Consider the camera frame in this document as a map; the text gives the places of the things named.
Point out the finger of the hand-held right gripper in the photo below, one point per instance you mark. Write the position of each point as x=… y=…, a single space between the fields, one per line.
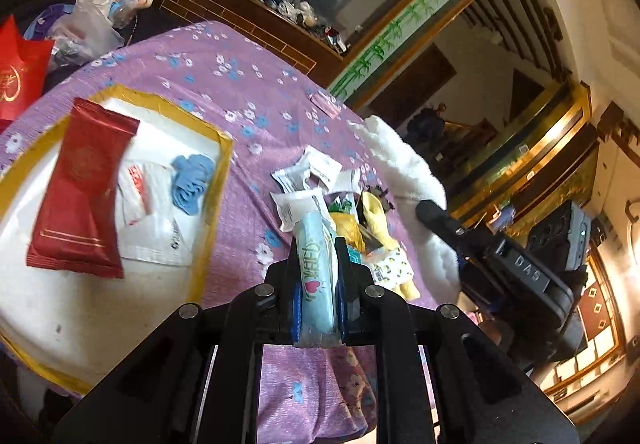
x=450 y=224
x=477 y=286

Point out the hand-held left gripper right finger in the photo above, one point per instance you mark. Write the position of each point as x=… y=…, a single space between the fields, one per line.
x=341 y=311

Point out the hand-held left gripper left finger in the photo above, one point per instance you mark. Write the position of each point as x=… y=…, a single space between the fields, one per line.
x=296 y=319

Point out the light blue soft packet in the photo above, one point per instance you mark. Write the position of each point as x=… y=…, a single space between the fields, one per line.
x=315 y=269

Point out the green and white packet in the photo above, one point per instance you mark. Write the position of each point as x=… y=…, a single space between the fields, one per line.
x=342 y=205

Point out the white tray yellow taped edge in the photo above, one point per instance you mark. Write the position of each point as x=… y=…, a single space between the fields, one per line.
x=75 y=314

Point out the white fluffy cloth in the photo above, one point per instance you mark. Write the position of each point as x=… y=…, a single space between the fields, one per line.
x=415 y=174

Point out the yellow dotted cloth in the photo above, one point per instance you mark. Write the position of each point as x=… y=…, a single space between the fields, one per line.
x=395 y=269

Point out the white printed packet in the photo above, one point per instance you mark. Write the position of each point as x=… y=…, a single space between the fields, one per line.
x=295 y=206

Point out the gold framed glass case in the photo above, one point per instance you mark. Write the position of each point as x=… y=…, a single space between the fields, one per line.
x=530 y=139

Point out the white torn packet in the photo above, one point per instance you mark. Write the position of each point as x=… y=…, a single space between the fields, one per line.
x=317 y=167

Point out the white packet red stripes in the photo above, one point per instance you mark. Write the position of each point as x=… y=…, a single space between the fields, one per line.
x=160 y=229

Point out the pink packet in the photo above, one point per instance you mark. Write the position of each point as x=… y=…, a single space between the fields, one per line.
x=325 y=105

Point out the blue crumpled cloth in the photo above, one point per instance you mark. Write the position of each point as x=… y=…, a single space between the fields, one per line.
x=190 y=181

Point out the wooden stair railing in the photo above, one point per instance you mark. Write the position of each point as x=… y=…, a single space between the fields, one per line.
x=520 y=19

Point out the purple floral tablecloth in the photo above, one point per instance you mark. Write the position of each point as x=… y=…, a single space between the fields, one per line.
x=260 y=89

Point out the red foil packet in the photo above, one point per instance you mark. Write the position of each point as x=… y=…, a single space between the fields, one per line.
x=80 y=189

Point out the wooden mirror cabinet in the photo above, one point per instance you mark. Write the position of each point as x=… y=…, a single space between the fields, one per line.
x=225 y=9

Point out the white plastic bag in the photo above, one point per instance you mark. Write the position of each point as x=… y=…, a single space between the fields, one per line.
x=87 y=27

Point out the red paper bag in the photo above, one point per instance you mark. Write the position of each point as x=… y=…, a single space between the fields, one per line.
x=22 y=69

